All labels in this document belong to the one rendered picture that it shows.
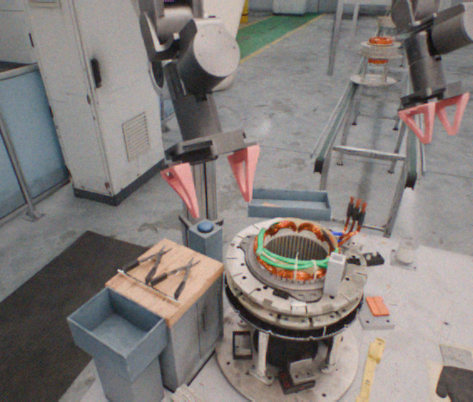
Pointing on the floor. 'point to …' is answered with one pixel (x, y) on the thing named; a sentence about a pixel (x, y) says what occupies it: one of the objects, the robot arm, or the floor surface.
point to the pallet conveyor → (411, 163)
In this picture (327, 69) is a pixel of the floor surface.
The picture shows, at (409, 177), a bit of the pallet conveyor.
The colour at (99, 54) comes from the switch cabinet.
